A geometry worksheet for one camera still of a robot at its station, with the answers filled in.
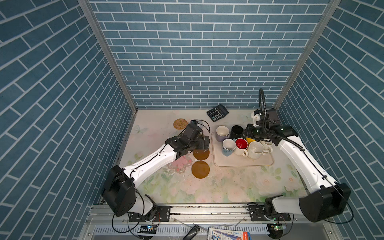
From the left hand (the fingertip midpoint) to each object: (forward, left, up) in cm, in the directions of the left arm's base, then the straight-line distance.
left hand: (204, 141), depth 81 cm
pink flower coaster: (-5, +14, -18) cm, 23 cm away
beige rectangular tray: (-3, -10, -18) cm, 21 cm away
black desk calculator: (+35, -13, -14) cm, 40 cm away
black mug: (+14, -23, -10) cm, 28 cm away
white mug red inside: (+5, -25, -14) cm, 29 cm away
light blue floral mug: (+3, -16, -11) cm, 19 cm away
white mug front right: (+2, -34, -13) cm, 37 cm away
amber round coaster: (-9, +2, -17) cm, 20 cm away
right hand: (+3, -20, +6) cm, 21 cm away
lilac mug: (+17, -14, -15) cm, 27 cm away
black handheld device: (-40, +7, -13) cm, 42 cm away
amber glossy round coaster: (+1, +1, -18) cm, 18 cm away
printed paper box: (-40, -3, -16) cm, 43 cm away
